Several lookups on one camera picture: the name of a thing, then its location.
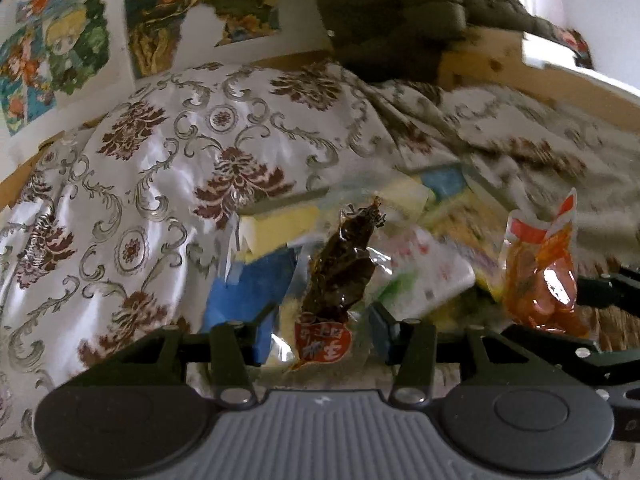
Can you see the satin floral quilt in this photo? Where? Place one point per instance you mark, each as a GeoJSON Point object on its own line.
{"type": "Point", "coordinates": [175, 160]}

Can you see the beige floral fleece blanket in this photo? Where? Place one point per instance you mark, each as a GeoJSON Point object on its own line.
{"type": "Point", "coordinates": [525, 125]}

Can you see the pile of assorted snack packets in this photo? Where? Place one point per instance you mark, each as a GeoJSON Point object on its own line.
{"type": "Point", "coordinates": [280, 225]}

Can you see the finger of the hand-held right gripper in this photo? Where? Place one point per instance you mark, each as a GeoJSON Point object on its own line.
{"type": "Point", "coordinates": [610, 287]}
{"type": "Point", "coordinates": [590, 360]}

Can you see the orange snack packet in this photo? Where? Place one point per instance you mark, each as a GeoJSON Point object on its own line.
{"type": "Point", "coordinates": [540, 280]}

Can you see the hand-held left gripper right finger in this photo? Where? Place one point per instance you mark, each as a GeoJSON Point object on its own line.
{"type": "Point", "coordinates": [384, 332]}

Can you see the white snack packet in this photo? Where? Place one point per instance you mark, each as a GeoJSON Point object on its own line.
{"type": "Point", "coordinates": [435, 270]}

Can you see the clear packet of brown snack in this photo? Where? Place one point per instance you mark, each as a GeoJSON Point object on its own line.
{"type": "Point", "coordinates": [340, 270]}

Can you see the blonde figure green wall poster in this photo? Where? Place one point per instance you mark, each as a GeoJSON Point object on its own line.
{"type": "Point", "coordinates": [55, 65]}

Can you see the brown forest wall poster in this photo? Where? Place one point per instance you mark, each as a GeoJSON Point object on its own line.
{"type": "Point", "coordinates": [190, 25]}

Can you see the cartoon print sheet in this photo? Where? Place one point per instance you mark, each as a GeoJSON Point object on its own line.
{"type": "Point", "coordinates": [500, 70]}

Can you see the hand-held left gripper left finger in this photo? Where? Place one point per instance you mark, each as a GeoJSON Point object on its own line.
{"type": "Point", "coordinates": [260, 332]}

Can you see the olive quilted jacket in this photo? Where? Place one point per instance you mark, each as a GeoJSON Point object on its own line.
{"type": "Point", "coordinates": [400, 5]}

